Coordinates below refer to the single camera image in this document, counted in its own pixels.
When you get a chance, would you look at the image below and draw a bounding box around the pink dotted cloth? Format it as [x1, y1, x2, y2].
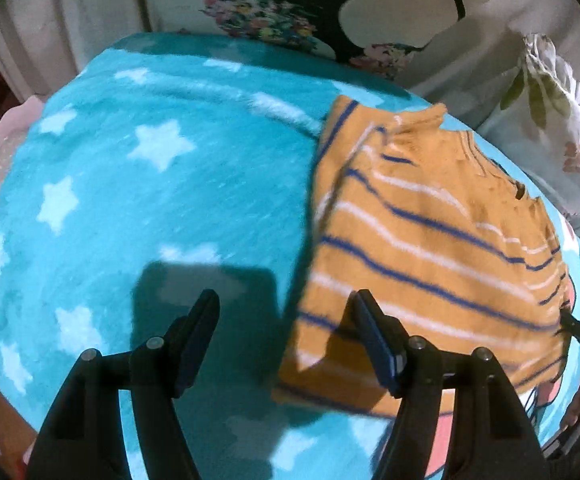
[0, 95, 46, 176]

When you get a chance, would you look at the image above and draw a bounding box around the white leaf print pillow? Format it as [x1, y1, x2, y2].
[475, 32, 580, 231]

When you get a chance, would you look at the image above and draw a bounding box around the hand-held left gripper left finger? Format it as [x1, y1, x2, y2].
[24, 288, 221, 480]

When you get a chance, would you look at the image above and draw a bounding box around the white floral black print sheet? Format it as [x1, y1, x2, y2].
[134, 0, 561, 83]

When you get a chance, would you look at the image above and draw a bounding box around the blue star print blanket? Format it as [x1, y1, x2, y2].
[0, 31, 580, 480]

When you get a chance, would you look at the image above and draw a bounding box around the white curtain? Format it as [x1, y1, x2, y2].
[0, 0, 153, 106]

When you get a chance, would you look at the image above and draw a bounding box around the orange striped small shirt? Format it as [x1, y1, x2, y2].
[275, 95, 574, 418]

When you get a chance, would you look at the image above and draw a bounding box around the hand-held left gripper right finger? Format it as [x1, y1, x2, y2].
[349, 288, 552, 480]

